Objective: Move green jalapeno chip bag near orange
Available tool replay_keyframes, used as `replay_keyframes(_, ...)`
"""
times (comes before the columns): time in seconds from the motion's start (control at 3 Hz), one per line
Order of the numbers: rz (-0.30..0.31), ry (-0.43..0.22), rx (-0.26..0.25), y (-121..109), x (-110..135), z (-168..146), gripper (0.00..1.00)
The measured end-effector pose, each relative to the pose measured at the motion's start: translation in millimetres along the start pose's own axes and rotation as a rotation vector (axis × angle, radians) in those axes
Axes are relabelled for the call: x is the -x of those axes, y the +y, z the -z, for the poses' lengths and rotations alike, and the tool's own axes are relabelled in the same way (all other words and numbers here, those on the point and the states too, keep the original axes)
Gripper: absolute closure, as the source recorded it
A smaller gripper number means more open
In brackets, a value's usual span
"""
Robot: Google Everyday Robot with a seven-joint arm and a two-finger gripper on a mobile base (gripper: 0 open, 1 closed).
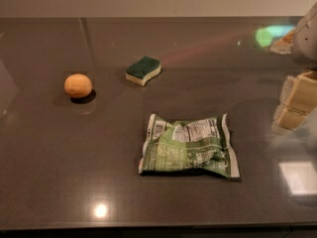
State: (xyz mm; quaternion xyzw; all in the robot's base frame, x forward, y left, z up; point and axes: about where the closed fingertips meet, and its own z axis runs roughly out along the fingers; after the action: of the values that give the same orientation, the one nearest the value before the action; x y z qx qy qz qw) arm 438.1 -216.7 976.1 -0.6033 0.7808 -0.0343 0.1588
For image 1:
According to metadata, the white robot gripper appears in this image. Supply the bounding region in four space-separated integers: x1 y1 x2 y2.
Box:
272 2 317 131

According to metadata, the green jalapeno chip bag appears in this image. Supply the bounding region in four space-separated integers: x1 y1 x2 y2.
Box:
139 114 240 179

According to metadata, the green and yellow sponge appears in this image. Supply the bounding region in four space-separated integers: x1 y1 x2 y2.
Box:
126 57 161 86

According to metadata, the orange fruit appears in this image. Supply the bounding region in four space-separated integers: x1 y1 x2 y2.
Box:
64 73 92 98

